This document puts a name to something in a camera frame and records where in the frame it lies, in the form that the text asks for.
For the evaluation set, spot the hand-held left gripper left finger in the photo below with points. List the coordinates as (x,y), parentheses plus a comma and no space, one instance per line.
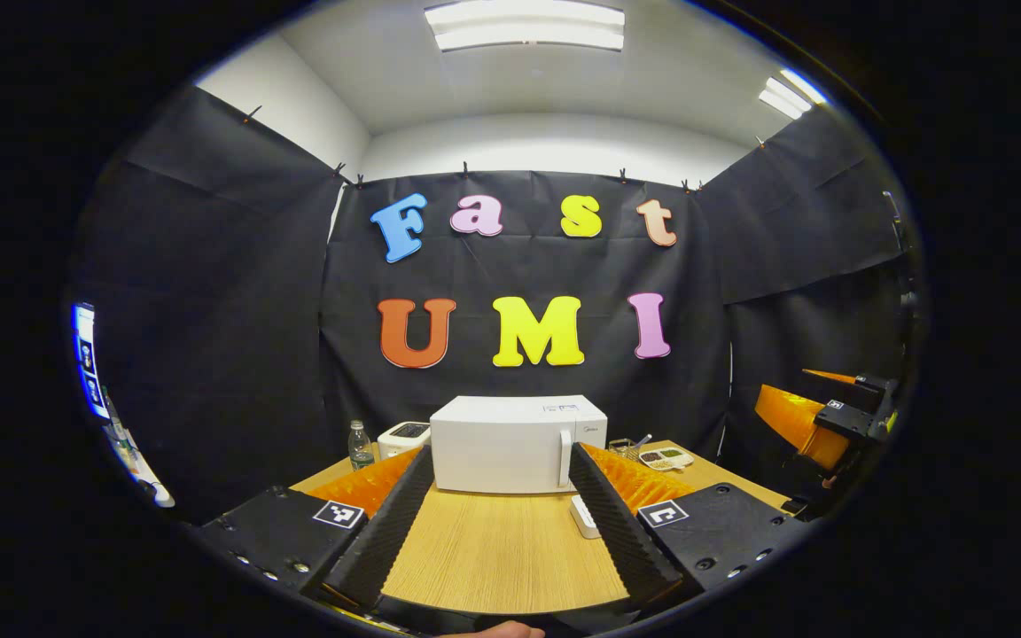
(391,532)

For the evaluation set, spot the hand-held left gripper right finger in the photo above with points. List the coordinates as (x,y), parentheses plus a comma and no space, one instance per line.
(617,527)

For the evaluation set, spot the white divided condiment dish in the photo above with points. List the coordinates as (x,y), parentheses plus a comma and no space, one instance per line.
(666,459)

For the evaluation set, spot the small ceiling light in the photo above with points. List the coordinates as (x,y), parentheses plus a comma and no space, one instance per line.
(790,93)

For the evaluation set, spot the white toaster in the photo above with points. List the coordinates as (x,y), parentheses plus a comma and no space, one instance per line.
(400,436)

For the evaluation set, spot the clear green label water bottle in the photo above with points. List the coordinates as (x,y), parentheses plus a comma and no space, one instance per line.
(360,447)

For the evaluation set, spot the white rectangular tray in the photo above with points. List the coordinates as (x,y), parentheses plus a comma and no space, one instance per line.
(583,518)

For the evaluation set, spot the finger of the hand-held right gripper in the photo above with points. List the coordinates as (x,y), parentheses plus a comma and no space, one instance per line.
(869,390)
(798,421)

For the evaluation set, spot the lit display screen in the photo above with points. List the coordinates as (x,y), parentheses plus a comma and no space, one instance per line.
(88,359)

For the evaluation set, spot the white microwave oven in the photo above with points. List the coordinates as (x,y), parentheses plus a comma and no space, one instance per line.
(502,443)

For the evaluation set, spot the long ceiling light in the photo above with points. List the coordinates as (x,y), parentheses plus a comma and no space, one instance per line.
(524,25)

